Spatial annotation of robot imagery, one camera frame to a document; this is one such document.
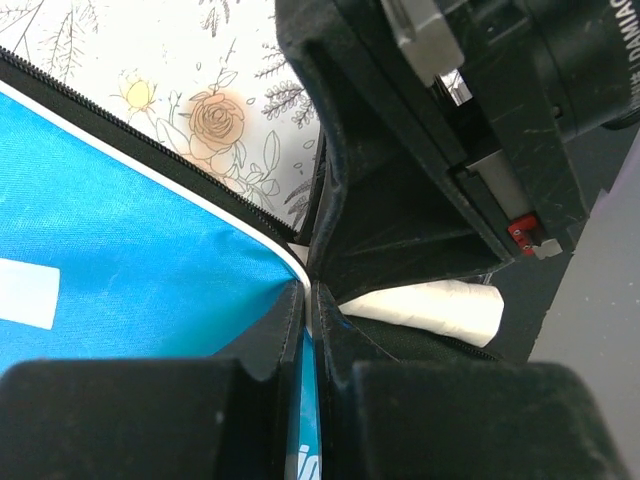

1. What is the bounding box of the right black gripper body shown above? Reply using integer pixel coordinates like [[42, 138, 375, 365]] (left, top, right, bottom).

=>
[[349, 1, 639, 259]]

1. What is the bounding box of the blue sport racket cover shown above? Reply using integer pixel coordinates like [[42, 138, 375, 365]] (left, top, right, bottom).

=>
[[1, 53, 322, 479]]

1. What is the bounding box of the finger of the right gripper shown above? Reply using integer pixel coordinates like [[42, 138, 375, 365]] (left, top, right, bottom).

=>
[[275, 1, 512, 302]]

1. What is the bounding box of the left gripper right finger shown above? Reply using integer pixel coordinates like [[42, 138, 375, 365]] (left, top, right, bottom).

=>
[[310, 284, 630, 479]]

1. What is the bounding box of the floral table cloth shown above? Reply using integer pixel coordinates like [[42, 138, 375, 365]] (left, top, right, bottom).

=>
[[1, 0, 319, 229]]

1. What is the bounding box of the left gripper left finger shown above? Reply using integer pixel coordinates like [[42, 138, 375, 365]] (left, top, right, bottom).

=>
[[1, 282, 305, 479]]

